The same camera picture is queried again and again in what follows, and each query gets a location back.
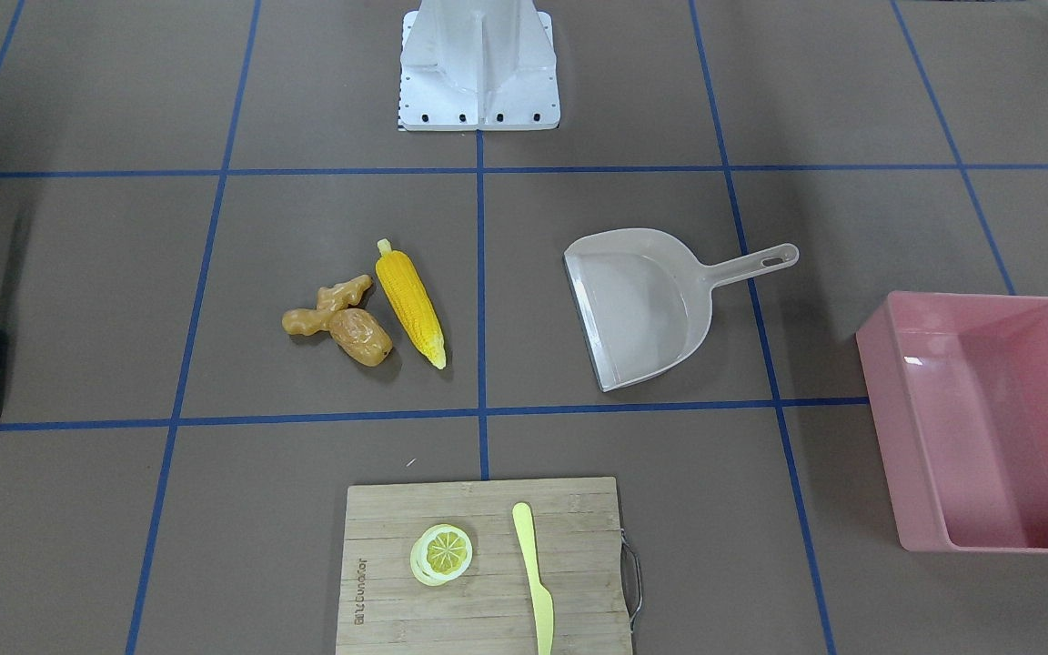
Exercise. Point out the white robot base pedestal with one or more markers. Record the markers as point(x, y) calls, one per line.
point(478, 65)

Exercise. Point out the toy ginger root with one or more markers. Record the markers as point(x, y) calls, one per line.
point(330, 300)

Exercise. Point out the beige plastic dustpan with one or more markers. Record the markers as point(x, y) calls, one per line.
point(645, 300)

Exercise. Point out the yellow plastic knife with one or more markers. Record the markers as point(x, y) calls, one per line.
point(543, 608)

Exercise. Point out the yellow toy corn cob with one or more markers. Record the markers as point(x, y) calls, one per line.
point(410, 301)

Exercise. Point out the pink plastic bin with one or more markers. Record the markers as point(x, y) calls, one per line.
point(958, 390)

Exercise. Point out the brown toy potato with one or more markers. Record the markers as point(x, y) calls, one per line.
point(360, 336)

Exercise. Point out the yellow toy lemon slice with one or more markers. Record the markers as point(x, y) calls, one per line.
point(443, 553)

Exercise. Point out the wooden cutting board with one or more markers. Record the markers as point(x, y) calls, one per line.
point(383, 609)

